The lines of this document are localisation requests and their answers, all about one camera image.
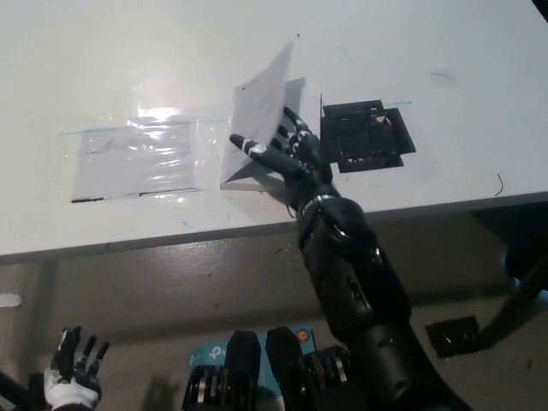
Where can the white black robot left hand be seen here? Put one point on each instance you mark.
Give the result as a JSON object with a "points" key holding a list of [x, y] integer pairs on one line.
{"points": [[70, 385]]}

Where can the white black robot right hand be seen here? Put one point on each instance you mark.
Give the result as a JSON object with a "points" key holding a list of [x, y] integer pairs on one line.
{"points": [[301, 158]]}

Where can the white robot manual book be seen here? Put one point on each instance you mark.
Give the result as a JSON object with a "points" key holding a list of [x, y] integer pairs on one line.
{"points": [[261, 111]]}

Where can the black slanted desk leg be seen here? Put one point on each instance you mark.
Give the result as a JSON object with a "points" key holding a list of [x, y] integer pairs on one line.
{"points": [[516, 312]]}

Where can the white floor tape strip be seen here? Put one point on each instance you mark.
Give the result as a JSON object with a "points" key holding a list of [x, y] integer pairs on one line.
{"points": [[9, 300]]}

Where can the clear plastic zip bag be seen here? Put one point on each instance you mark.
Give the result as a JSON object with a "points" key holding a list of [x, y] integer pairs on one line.
{"points": [[137, 158]]}

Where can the black floor outlet plate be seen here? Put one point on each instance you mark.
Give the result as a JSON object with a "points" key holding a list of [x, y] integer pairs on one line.
{"points": [[454, 337]]}

